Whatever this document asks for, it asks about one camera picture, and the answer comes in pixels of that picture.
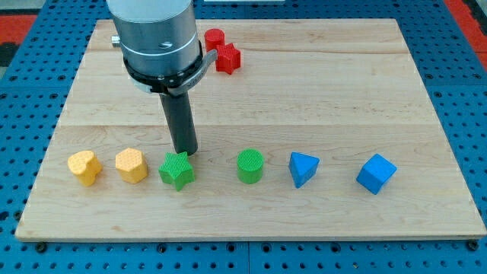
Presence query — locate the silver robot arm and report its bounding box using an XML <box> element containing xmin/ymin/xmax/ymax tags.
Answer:
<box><xmin>107</xmin><ymin>0</ymin><xmax>218</xmax><ymax>97</ymax></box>

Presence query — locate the green cylinder block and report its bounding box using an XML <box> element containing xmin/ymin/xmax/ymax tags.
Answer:
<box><xmin>237</xmin><ymin>148</ymin><xmax>265</xmax><ymax>184</ymax></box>

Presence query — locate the wooden board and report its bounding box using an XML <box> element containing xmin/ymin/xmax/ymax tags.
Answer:
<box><xmin>15</xmin><ymin>19</ymin><xmax>486</xmax><ymax>243</ymax></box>

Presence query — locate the blue triangle block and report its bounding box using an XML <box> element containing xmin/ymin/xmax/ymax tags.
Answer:
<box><xmin>288</xmin><ymin>151</ymin><xmax>320</xmax><ymax>189</ymax></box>

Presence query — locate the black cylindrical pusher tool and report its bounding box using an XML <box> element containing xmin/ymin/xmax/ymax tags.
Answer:
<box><xmin>160</xmin><ymin>93</ymin><xmax>198</xmax><ymax>155</ymax></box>

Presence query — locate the green star block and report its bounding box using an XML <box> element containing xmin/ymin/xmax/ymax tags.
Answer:
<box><xmin>158</xmin><ymin>151</ymin><xmax>196</xmax><ymax>191</ymax></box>

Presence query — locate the red star block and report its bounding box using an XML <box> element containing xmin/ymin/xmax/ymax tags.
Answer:
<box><xmin>215</xmin><ymin>43</ymin><xmax>241</xmax><ymax>75</ymax></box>

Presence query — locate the red cylinder block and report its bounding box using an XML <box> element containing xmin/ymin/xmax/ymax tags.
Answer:
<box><xmin>204</xmin><ymin>28</ymin><xmax>225</xmax><ymax>52</ymax></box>

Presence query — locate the yellow hexagon block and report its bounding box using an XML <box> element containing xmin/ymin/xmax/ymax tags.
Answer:
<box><xmin>115</xmin><ymin>148</ymin><xmax>148</xmax><ymax>184</ymax></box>

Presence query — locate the blue cube block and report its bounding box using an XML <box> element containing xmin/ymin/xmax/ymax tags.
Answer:
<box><xmin>356</xmin><ymin>154</ymin><xmax>397</xmax><ymax>195</ymax></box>

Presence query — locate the yellow heart block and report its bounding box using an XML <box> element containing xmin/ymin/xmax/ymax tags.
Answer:
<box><xmin>68</xmin><ymin>150</ymin><xmax>103</xmax><ymax>186</ymax></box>

